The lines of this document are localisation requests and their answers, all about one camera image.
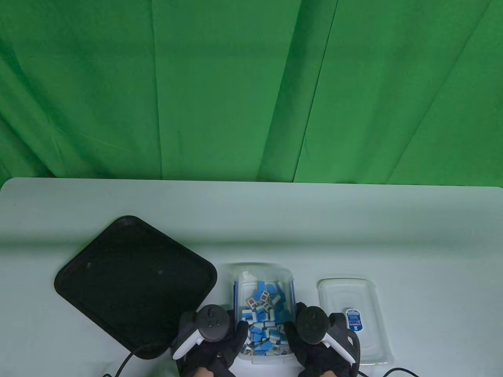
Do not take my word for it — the clear plastic lid with label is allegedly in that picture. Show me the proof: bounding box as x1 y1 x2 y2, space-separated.
318 278 395 368

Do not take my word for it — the black right hand controller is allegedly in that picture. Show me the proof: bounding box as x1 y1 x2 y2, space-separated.
296 306 361 368

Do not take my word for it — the person's left hand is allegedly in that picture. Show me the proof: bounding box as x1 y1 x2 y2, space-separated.
179 312 249 377

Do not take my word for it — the black plastic tray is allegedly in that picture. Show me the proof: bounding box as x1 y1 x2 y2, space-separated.
54 215 218 360

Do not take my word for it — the black cable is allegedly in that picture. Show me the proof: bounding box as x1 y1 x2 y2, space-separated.
360 366 419 377
103 344 173 377

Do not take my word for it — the clear box with blue clips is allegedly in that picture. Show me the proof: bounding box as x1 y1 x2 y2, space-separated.
228 262 296 364

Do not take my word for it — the green backdrop cloth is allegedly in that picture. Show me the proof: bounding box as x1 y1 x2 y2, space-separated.
0 0 503 188

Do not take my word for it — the person's right hand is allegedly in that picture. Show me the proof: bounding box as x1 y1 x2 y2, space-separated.
284 304 352 377

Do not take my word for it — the black hand controller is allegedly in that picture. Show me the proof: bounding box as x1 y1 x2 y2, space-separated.
296 306 361 368
171 304 232 360

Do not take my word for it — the pile of blue mahjong tiles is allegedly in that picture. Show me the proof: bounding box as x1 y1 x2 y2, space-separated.
240 280 292 356

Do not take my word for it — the black left hand controller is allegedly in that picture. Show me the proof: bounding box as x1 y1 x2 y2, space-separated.
171 304 232 360

